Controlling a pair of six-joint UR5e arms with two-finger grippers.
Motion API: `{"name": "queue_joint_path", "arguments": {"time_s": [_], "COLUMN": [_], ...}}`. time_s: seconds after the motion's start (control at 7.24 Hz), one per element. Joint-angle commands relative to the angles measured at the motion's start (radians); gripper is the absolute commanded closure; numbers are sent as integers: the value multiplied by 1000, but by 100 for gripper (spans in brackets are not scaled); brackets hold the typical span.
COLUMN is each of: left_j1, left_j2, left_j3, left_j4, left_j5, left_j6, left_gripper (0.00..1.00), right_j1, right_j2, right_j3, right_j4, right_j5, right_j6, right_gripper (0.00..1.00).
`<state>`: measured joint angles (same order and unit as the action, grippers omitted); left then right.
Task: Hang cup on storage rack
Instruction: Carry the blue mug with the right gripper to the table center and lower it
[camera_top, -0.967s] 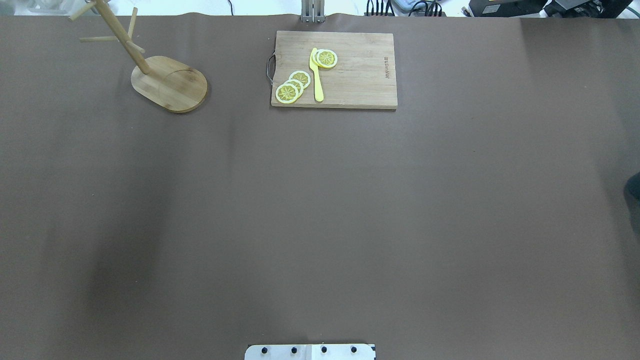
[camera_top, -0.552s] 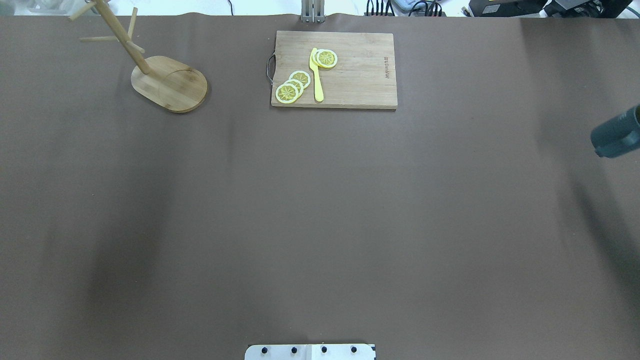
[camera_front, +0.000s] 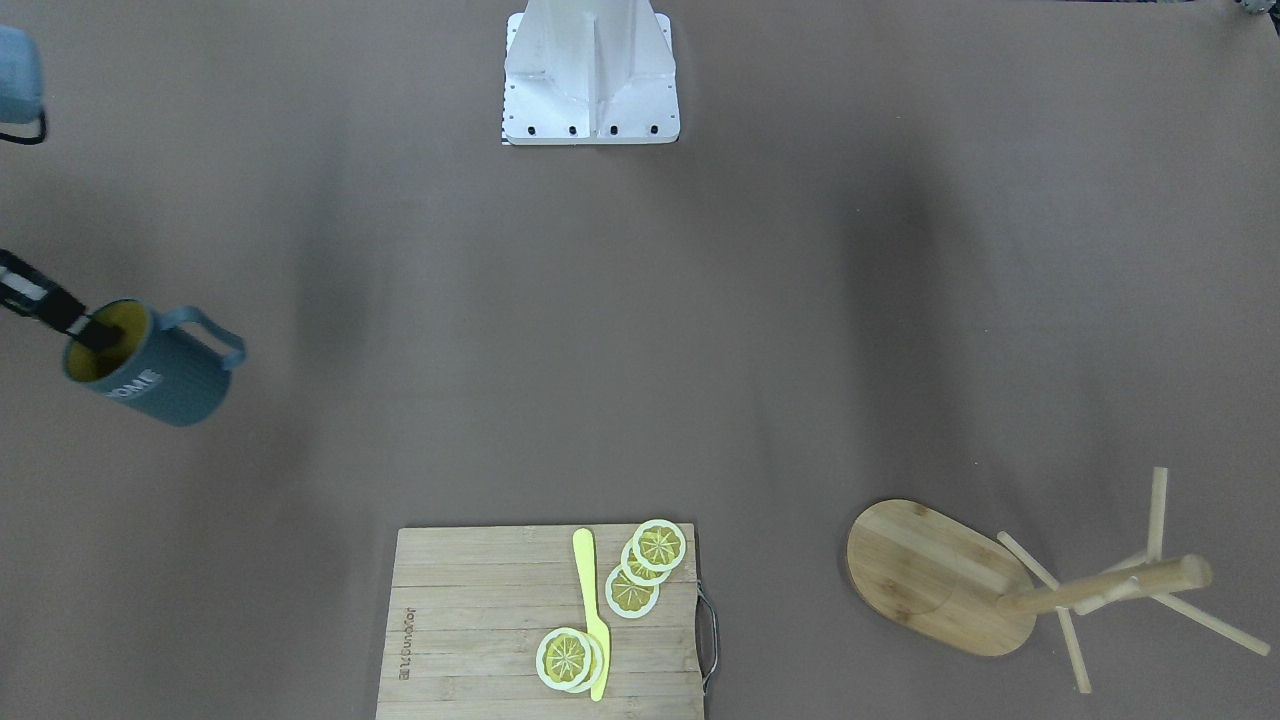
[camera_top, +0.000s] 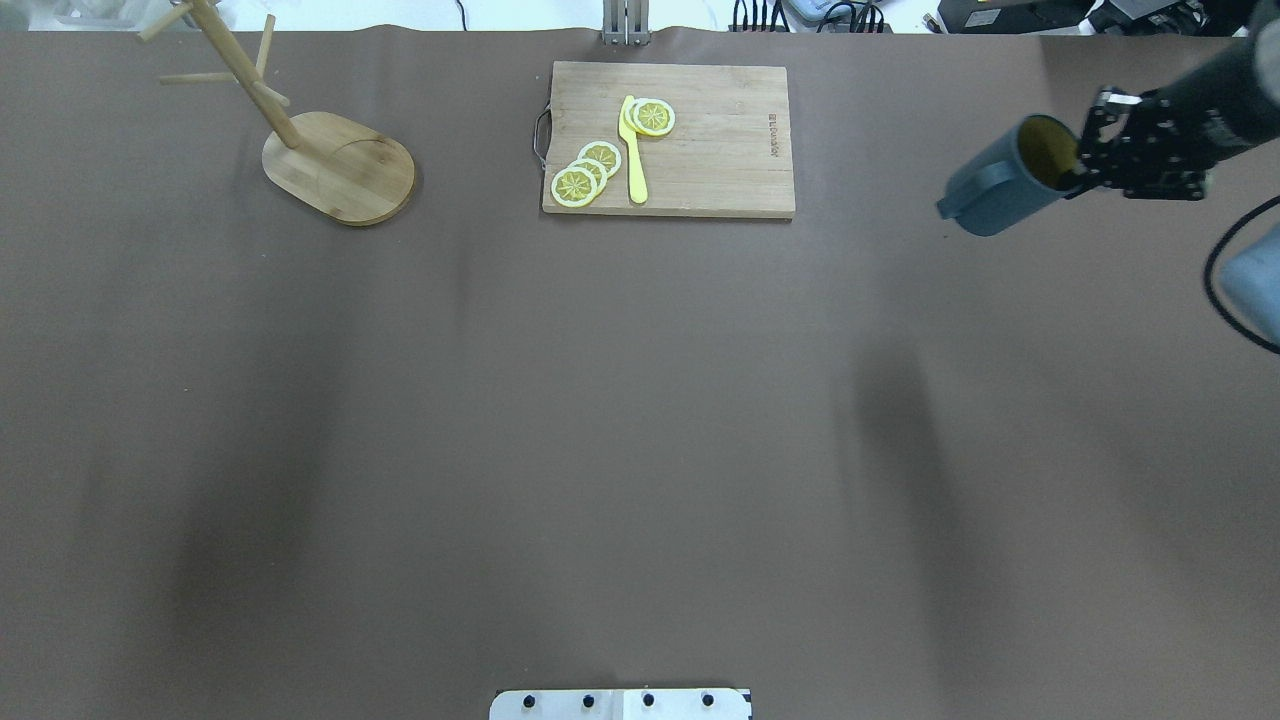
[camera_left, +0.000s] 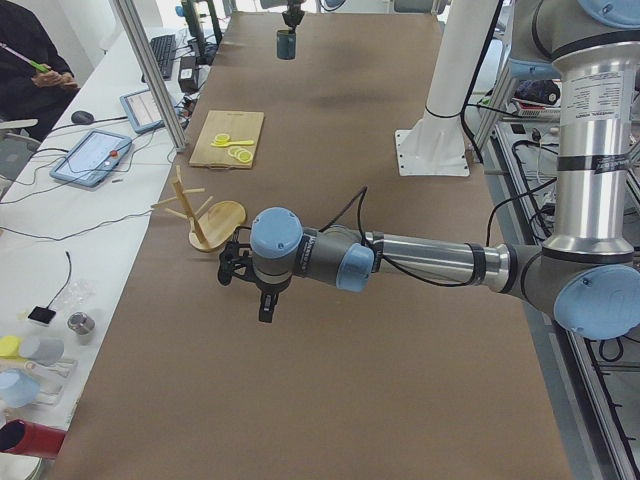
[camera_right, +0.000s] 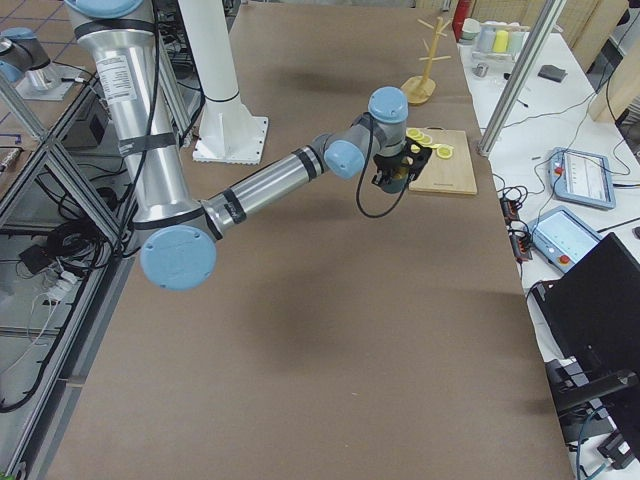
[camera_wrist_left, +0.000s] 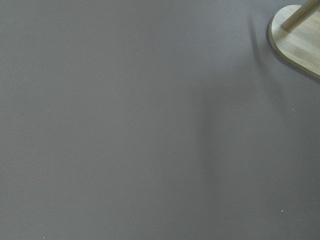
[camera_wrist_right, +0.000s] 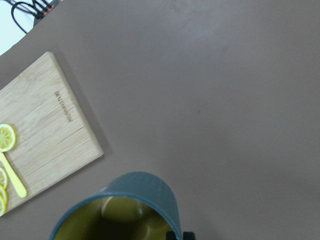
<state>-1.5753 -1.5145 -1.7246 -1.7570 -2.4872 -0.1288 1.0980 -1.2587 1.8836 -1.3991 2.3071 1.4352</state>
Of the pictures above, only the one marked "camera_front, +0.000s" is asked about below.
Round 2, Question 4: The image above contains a blue mug yellow inside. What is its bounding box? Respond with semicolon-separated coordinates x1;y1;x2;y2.
61;299;247;427

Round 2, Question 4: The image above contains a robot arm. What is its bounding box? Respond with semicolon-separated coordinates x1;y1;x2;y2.
1;26;123;352

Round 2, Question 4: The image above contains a wooden cup storage rack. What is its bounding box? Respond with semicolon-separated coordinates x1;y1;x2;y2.
845;466;1271;694

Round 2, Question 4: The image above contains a bamboo cutting board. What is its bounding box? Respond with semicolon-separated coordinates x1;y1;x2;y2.
375;521;718;719

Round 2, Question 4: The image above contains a yellow plastic knife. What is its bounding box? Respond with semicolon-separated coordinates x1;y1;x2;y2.
572;527;612;702

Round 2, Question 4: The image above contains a lemon slice upper top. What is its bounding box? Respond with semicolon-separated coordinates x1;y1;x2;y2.
535;626;590;692

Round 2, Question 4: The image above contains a lemon slice row near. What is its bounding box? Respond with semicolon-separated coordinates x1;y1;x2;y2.
605;565;660;619

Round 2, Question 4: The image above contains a lemon slice row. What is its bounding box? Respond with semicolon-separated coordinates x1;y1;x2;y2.
605;565;660;619
620;539;672;587
630;519;689;573

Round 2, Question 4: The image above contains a lemon slice row middle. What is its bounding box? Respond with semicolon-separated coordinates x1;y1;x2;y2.
620;539;672;587

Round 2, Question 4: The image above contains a lemon slice row far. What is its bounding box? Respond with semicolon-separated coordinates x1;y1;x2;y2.
630;519;689;573

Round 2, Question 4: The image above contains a lemon slice upper under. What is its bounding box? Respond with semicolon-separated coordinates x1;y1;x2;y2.
567;633;605;694

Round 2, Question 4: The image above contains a brown table mat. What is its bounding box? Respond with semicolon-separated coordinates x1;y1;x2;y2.
3;1;1277;719

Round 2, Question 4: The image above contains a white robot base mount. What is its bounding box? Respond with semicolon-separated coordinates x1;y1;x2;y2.
500;1;681;146

